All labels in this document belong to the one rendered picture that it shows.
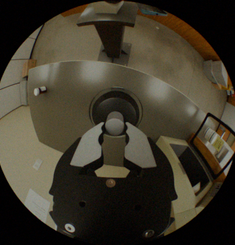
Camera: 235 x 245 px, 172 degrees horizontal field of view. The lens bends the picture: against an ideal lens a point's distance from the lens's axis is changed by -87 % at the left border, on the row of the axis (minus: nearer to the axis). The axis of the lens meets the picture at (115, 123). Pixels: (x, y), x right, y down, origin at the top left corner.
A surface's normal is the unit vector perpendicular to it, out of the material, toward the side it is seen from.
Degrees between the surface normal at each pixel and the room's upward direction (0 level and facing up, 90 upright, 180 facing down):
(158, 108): 0
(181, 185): 90
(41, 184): 90
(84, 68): 0
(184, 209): 90
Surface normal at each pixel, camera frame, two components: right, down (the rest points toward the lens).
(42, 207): 0.24, -0.85
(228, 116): -0.97, -0.22
